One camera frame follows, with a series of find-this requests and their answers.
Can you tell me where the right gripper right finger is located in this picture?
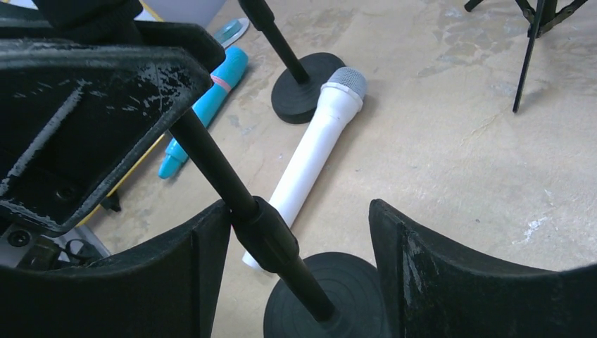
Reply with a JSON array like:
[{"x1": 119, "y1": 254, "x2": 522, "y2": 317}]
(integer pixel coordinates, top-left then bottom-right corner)
[{"x1": 368, "y1": 199, "x2": 596, "y2": 337}]

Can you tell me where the whiteboard eraser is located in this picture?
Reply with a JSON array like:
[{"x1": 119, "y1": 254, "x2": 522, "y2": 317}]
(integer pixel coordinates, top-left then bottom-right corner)
[{"x1": 213, "y1": 18, "x2": 250, "y2": 49}]

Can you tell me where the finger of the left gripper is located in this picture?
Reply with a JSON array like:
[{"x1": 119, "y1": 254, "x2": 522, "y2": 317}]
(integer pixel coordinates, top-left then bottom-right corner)
[{"x1": 1, "y1": 18, "x2": 225, "y2": 72}]

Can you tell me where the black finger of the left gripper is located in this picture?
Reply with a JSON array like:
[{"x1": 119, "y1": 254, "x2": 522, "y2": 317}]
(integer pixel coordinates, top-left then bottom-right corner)
[{"x1": 1, "y1": 39, "x2": 211, "y2": 235}]

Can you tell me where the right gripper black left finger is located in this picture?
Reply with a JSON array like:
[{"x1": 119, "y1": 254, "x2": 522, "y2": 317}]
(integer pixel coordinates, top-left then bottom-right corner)
[{"x1": 1, "y1": 201, "x2": 231, "y2": 337}]

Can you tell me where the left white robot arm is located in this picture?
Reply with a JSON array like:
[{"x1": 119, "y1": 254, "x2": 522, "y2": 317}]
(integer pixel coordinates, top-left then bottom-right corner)
[{"x1": 1, "y1": 20, "x2": 225, "y2": 270}]

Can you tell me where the blue microphone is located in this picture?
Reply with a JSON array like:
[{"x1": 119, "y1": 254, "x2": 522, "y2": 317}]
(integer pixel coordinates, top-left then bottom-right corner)
[{"x1": 158, "y1": 46, "x2": 249, "y2": 180}]

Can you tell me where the black round-base stand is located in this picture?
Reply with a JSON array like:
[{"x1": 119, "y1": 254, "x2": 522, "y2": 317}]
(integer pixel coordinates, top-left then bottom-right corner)
[
  {"x1": 170, "y1": 111, "x2": 390, "y2": 337},
  {"x1": 238, "y1": 0, "x2": 345, "y2": 124}
]

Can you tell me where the black tripod mic stand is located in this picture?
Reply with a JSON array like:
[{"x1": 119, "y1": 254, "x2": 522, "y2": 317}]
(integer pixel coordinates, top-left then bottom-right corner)
[{"x1": 463, "y1": 0, "x2": 589, "y2": 114}]

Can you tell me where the white microphone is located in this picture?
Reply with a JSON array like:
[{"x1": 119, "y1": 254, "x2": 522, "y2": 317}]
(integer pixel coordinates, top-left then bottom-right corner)
[{"x1": 241, "y1": 65, "x2": 368, "y2": 273}]

